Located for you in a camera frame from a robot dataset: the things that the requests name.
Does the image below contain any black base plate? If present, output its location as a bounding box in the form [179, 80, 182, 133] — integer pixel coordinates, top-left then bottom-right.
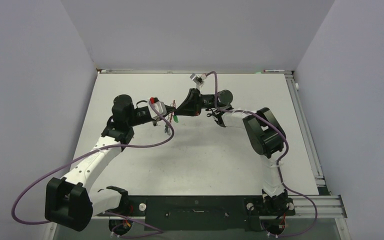
[111, 195, 296, 232]

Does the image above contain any aluminium rail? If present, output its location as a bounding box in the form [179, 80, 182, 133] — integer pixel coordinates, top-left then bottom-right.
[284, 71, 326, 188]
[96, 68, 294, 75]
[47, 195, 349, 220]

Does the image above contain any aluminium right rail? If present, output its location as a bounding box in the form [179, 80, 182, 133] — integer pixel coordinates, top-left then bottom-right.
[284, 71, 326, 188]

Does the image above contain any green key tag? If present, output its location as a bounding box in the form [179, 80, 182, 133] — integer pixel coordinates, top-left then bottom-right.
[173, 115, 179, 123]

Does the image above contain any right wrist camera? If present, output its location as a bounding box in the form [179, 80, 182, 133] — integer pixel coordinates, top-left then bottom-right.
[189, 73, 208, 90]

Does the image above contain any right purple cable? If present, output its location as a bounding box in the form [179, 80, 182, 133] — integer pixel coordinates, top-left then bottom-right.
[208, 70, 318, 239]

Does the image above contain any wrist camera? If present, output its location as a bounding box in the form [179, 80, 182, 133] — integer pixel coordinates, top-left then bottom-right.
[189, 73, 208, 90]
[148, 97, 168, 119]

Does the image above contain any aluminium back rail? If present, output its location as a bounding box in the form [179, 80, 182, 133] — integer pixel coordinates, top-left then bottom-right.
[96, 68, 294, 75]

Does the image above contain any aluminium front rail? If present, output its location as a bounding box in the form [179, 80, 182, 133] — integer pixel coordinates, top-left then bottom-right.
[47, 195, 349, 220]

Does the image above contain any purple cable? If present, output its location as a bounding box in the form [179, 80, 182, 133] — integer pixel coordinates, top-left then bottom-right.
[11, 99, 176, 239]
[208, 70, 318, 239]

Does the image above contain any red-handled metal key holder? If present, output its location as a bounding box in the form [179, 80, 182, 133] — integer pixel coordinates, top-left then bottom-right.
[164, 100, 177, 138]

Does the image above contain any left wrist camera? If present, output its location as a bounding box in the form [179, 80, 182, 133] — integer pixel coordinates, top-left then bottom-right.
[148, 97, 168, 119]

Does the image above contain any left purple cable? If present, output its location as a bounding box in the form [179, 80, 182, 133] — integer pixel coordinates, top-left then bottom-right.
[11, 99, 176, 239]

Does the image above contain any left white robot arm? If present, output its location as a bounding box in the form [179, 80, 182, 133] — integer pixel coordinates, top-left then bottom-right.
[44, 94, 176, 232]

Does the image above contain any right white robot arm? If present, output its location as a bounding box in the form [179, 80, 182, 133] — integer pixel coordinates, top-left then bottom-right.
[174, 88, 288, 214]

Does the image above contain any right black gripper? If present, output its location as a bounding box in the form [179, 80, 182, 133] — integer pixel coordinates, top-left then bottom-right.
[174, 88, 220, 117]

